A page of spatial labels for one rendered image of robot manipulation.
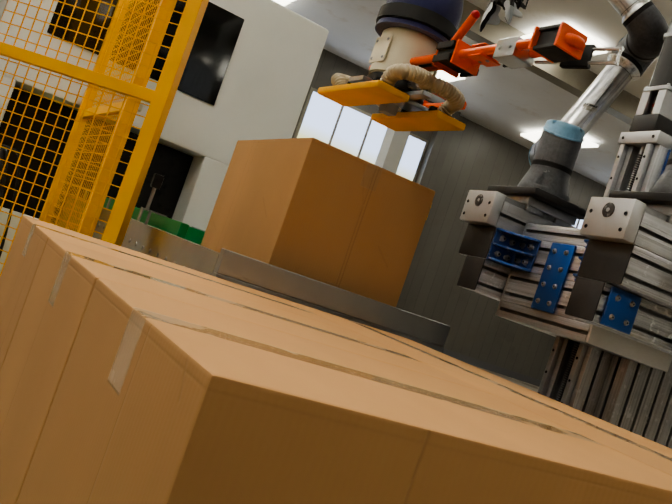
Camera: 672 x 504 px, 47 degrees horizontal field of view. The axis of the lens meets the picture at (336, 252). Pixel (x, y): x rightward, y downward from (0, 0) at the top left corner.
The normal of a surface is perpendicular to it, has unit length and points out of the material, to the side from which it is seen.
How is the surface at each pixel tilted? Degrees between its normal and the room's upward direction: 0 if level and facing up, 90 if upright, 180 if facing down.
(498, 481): 90
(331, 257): 90
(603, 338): 90
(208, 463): 90
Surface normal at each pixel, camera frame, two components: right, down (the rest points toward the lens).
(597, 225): -0.86, -0.31
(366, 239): 0.44, 0.11
